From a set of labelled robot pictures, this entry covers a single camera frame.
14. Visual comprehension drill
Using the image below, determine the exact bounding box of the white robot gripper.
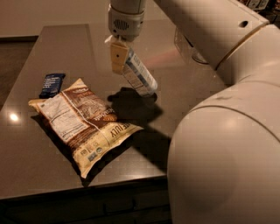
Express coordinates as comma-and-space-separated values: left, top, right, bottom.
104, 5, 144, 74

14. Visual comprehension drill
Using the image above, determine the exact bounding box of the clear plastic water bottle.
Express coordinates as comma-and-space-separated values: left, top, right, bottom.
122, 49, 158, 97

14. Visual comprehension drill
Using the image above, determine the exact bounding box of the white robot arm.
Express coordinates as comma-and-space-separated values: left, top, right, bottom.
154, 0, 280, 224

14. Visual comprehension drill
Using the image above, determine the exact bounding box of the dark blue snack bar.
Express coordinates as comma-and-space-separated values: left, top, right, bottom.
39, 73, 66, 99

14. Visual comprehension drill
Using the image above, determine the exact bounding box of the brown and cream snack bag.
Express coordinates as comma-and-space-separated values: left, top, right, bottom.
29, 79, 141, 178

